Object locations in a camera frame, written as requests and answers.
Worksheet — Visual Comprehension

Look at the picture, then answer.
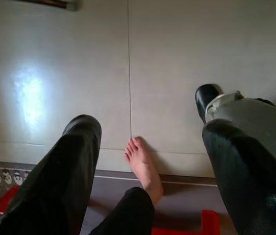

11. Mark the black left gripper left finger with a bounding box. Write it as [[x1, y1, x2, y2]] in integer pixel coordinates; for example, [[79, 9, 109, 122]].
[[0, 114, 103, 235]]

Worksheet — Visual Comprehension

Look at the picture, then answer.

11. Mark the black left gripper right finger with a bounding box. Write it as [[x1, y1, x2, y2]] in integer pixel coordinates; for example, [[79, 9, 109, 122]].
[[202, 119, 276, 235]]

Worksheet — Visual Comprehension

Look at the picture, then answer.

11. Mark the grey penguin print floor mat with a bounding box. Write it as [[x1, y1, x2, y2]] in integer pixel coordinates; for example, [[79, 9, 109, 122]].
[[0, 159, 230, 235]]

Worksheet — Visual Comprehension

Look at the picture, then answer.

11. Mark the person's black trouser leg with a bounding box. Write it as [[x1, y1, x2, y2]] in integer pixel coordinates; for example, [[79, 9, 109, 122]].
[[89, 187, 155, 235]]

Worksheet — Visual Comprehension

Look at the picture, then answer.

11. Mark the person's bare foot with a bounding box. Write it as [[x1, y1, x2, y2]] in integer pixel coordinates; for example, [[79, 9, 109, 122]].
[[124, 136, 164, 204]]

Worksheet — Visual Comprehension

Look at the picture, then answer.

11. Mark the black robot left foot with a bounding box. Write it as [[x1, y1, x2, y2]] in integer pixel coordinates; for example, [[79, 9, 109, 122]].
[[195, 84, 225, 124]]

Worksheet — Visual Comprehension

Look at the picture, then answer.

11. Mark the brown wooden chair leg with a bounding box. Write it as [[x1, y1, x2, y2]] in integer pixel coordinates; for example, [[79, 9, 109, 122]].
[[37, 0, 83, 12]]

